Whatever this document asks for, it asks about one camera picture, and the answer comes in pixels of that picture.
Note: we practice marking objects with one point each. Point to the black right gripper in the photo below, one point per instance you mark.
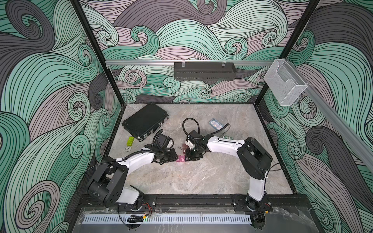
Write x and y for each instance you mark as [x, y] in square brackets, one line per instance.
[189, 157]

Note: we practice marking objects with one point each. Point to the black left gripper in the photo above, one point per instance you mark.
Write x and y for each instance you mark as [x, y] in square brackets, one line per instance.
[172, 158]

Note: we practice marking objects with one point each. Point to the pink three-compartment pillbox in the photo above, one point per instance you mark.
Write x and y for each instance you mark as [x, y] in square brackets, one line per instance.
[181, 158]

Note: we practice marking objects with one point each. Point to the dark red two-compartment pillbox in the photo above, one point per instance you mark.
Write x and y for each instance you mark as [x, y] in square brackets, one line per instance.
[184, 147]

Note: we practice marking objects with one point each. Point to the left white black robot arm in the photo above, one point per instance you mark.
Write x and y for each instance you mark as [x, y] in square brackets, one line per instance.
[107, 184]

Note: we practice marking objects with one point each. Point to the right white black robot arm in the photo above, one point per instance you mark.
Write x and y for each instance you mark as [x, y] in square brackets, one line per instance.
[254, 158]

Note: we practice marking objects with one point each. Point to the green round pillbox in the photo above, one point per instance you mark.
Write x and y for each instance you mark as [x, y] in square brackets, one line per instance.
[227, 137]

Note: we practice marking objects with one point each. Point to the clear blue rectangular pillbox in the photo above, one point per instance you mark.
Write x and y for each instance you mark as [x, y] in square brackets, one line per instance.
[216, 124]

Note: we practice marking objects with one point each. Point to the black hard case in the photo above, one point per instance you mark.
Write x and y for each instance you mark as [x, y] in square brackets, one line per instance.
[146, 121]

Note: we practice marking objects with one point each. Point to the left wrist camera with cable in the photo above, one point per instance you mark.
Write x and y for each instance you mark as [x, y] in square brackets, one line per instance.
[162, 142]

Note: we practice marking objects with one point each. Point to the black wall-mounted tray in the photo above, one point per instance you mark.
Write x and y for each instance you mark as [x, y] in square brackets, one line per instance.
[204, 71]

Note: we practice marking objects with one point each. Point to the white slotted cable duct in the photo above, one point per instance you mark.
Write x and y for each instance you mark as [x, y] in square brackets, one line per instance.
[171, 219]

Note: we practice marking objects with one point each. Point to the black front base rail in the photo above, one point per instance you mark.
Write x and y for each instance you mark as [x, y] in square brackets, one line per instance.
[237, 202]

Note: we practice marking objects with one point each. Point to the clear plastic wall bin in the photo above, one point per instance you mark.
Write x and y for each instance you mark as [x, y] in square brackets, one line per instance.
[285, 82]

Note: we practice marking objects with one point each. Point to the aluminium wall rail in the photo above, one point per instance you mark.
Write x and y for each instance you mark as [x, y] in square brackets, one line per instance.
[147, 62]

